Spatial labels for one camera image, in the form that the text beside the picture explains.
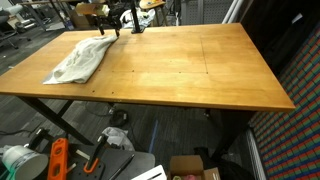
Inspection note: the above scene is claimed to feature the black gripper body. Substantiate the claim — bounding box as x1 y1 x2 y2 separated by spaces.
93 16 122 30

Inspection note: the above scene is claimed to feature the white plastic bag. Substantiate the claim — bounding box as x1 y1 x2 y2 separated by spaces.
102 127 135 151

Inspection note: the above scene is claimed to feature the white cloth towel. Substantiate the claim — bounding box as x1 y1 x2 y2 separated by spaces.
42 35 118 84

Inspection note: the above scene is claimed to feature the small round wooden table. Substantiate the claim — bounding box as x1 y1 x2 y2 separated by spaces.
139 0 165 9

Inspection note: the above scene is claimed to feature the black office chair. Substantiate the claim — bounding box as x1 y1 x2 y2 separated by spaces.
0 8 30 49

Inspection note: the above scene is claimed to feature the white tape roll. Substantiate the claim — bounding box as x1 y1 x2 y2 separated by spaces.
2 145 49 180

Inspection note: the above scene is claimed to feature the orange spirit level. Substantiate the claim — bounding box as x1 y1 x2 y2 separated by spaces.
47 138 68 180

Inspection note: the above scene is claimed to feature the crumpled white cloth pile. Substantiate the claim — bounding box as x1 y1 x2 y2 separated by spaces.
120 8 155 29

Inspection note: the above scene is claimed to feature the orange handled clamp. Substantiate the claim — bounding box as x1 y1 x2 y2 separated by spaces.
83 134 108 174

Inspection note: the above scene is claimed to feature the open cardboard box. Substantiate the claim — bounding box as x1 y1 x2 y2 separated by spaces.
167 155 222 180

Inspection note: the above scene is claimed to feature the black table leg frame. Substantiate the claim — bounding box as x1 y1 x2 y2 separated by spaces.
19 96 92 145

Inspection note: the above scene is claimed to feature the black vertical pole stand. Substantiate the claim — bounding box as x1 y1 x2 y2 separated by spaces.
130 0 144 34

